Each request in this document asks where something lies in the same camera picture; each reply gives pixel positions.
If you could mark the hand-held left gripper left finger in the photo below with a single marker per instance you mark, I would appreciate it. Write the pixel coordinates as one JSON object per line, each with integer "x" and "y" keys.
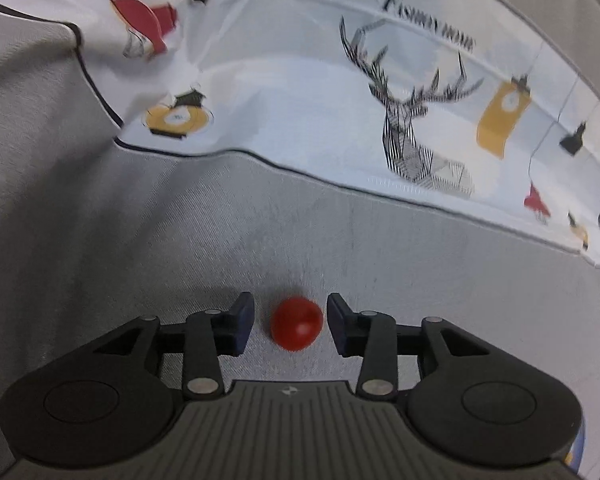
{"x": 243, "y": 324}

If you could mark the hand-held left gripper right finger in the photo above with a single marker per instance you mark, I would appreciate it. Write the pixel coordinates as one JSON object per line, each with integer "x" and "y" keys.
{"x": 336, "y": 324}

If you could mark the red tomato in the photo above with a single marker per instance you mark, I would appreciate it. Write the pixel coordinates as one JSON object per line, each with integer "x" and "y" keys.
{"x": 297, "y": 324}

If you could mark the white printed blanket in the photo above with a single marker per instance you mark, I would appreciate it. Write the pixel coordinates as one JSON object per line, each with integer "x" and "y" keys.
{"x": 290, "y": 85}

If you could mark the blue and yellow object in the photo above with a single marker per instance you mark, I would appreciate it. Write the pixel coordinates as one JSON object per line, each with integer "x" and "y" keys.
{"x": 577, "y": 442}

